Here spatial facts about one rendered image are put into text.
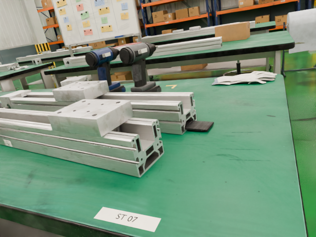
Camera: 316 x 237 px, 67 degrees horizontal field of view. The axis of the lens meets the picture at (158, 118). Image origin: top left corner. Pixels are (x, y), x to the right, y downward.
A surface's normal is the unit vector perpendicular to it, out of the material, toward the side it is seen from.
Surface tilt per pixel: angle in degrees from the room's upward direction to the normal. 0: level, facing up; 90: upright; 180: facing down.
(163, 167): 0
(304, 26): 95
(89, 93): 90
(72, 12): 90
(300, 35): 103
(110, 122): 90
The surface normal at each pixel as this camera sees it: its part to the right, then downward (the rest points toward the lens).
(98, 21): -0.40, 0.40
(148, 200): -0.17, -0.92
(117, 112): 0.84, 0.06
